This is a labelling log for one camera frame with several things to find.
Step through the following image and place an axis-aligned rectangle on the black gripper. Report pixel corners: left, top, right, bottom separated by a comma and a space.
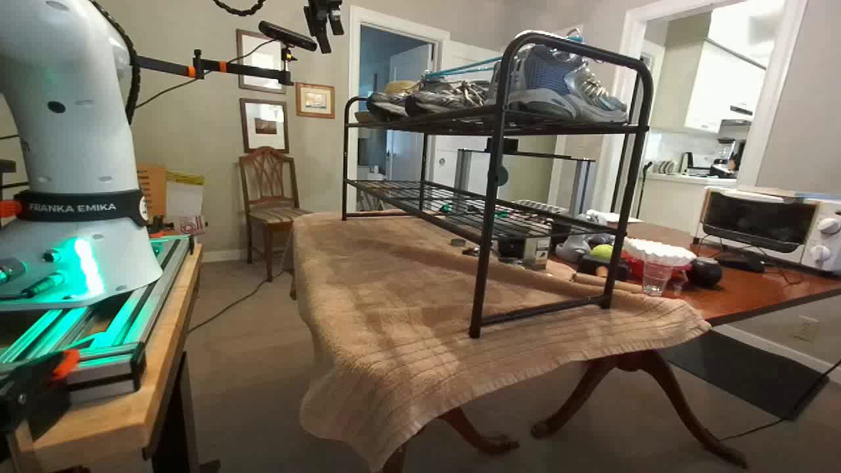
304, 0, 343, 52

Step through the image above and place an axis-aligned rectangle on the teal plastic hanger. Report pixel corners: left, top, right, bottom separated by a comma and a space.
421, 54, 501, 82

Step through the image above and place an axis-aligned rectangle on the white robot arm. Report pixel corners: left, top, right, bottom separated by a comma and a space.
0, 0, 162, 313

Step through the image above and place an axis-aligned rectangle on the wooden robot base bench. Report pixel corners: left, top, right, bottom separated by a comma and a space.
8, 246, 203, 473

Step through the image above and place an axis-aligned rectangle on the black metal shoe rack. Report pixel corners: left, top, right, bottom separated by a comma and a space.
341, 32, 654, 338

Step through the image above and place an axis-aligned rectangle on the small gold framed picture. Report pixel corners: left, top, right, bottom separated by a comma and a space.
296, 85, 334, 117

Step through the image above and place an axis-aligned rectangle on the grey worn sneaker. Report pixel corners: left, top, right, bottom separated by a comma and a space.
366, 79, 491, 121

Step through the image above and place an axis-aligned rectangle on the wooden chair with cushion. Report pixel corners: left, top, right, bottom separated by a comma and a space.
237, 148, 304, 278

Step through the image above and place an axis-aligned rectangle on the light blue mesh sneaker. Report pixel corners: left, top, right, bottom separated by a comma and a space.
508, 44, 626, 124

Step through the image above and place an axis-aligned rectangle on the beige woven tablecloth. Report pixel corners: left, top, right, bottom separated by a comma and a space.
293, 215, 710, 471

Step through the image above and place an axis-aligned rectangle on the dark wooden dining table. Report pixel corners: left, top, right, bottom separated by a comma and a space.
382, 219, 841, 473

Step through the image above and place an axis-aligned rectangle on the clear plastic food container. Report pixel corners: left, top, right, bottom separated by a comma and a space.
622, 238, 693, 293

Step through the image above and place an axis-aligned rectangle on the white toaster oven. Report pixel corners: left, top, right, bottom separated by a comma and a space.
700, 190, 841, 272

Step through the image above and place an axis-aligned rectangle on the upper framed wall picture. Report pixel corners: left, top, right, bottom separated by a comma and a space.
237, 29, 284, 92

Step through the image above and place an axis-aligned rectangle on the framed wall picture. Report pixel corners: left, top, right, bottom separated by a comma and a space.
237, 29, 284, 92
238, 96, 290, 153

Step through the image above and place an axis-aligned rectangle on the lower framed wall picture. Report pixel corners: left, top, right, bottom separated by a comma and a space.
238, 96, 290, 153

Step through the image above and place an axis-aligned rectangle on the black camera on boom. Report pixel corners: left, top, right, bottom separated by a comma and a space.
136, 20, 317, 85

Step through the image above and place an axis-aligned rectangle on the aluminium rail base frame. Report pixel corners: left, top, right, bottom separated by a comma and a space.
0, 237, 194, 396

